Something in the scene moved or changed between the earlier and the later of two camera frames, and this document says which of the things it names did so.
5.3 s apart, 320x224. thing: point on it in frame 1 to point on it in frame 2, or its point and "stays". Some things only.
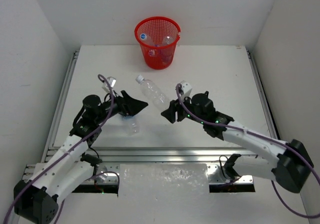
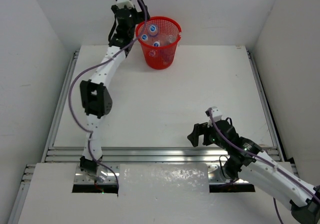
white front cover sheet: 163,180 stays
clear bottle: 169,40 to 167,56
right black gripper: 175,106 to 199,128
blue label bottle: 131,124 to 153,29
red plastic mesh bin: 158,37 stays
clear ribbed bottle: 158,97 to 172,38
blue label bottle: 152,53 to 156,44
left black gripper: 124,107 to 139,13
